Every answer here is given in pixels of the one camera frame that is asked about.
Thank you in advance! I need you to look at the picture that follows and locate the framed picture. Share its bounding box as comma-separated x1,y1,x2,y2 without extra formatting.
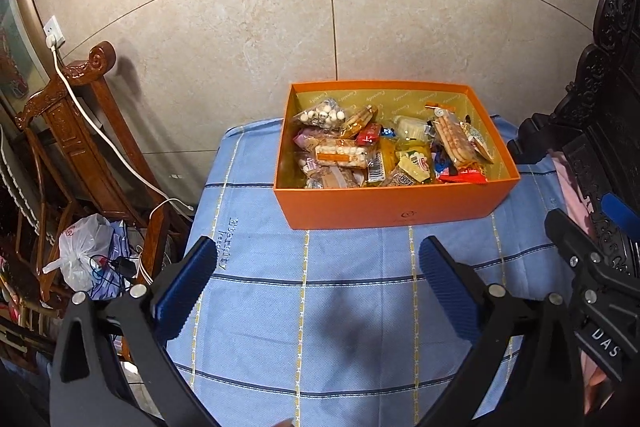
0,0,46,112

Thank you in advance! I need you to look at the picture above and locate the dark carved wooden chair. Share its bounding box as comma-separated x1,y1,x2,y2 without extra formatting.
507,0,640,278

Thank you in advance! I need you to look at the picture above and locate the blue checked tablecloth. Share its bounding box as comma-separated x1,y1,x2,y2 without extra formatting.
165,114,581,427

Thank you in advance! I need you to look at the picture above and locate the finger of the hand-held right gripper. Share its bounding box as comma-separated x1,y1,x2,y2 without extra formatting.
544,208,608,293
600,193,640,258

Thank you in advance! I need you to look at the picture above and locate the small red snack packet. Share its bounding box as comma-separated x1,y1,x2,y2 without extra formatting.
356,122,381,145

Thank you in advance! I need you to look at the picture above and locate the red blue snack packet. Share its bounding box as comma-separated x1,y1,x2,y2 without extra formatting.
437,167,488,184

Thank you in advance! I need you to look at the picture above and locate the stick biscuit packet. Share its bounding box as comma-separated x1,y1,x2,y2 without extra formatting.
432,104,493,170

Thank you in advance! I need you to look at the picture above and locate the black charger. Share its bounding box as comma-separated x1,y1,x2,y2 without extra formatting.
107,254,138,280

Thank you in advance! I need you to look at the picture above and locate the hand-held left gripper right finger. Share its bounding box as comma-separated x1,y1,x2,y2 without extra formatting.
419,234,583,427

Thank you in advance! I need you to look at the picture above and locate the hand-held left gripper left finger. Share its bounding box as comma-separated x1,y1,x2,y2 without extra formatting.
49,234,218,427

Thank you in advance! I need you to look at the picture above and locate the blue striped plastic bag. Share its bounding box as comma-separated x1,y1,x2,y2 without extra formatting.
90,219,146,303

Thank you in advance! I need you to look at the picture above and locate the white wall socket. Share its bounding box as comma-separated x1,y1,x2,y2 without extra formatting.
42,17,67,50

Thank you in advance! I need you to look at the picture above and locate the brown wooden furniture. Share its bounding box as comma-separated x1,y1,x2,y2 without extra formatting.
0,127,71,358

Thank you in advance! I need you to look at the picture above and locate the carved brown wooden chair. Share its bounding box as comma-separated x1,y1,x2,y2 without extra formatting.
12,41,173,303

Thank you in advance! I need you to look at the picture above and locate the yellow green snack packet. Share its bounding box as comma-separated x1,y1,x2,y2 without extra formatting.
395,144,436,186

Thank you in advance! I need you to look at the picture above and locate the white power cable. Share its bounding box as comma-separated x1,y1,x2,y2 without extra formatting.
45,32,197,288

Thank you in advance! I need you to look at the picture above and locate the orange cardboard box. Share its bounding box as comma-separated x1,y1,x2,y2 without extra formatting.
273,79,522,232

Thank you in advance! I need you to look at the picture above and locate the white plastic bag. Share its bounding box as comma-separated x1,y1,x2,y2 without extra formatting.
42,213,116,293

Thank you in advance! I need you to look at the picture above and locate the tan snack packet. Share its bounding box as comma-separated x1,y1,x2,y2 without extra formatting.
305,167,366,189

